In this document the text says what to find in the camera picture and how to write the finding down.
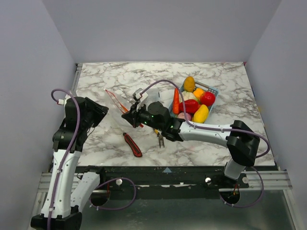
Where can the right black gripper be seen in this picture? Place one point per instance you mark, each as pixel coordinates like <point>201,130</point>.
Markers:
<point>132,116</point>

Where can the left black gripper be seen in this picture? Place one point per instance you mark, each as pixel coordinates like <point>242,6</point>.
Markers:
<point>101,111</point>

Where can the clear zip top bag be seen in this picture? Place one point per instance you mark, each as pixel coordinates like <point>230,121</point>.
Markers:
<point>117,107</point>

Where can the orange carrot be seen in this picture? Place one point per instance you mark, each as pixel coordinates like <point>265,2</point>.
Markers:
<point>175,107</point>

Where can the red bell pepper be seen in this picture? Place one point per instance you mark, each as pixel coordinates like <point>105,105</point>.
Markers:
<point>191,106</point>

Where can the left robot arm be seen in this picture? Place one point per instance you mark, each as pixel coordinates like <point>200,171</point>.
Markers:
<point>63,206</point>

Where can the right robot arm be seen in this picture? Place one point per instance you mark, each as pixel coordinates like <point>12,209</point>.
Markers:
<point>241,142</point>

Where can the clear plastic screw box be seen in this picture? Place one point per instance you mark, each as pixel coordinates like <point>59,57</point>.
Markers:
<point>153,95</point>

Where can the red black utility knife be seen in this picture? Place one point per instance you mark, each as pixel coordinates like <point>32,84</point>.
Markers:
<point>133,146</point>

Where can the purple onion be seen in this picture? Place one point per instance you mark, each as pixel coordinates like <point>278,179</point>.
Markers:
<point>182,116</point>

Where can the white cauliflower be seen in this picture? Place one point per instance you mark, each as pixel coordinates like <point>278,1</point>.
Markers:
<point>184,95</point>

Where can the brown potato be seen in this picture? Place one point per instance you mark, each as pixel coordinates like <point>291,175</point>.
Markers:
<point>189,84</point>

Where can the orange yellow bell pepper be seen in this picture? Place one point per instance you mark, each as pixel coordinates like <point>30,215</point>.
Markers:
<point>198,92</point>

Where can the red apple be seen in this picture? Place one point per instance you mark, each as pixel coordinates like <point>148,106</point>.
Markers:
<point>207,99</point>

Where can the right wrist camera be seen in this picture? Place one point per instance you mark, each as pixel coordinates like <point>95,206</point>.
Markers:
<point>140,97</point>

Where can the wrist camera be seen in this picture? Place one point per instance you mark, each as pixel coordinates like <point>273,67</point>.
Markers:
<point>140,97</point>
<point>64,101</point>

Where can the yellow handled pliers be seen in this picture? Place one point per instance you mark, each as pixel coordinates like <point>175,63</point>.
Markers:
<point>160,139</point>

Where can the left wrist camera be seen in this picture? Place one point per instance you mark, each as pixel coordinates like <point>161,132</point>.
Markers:
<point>64,101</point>

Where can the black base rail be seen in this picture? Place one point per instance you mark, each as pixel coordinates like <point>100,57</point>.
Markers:
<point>156,183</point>

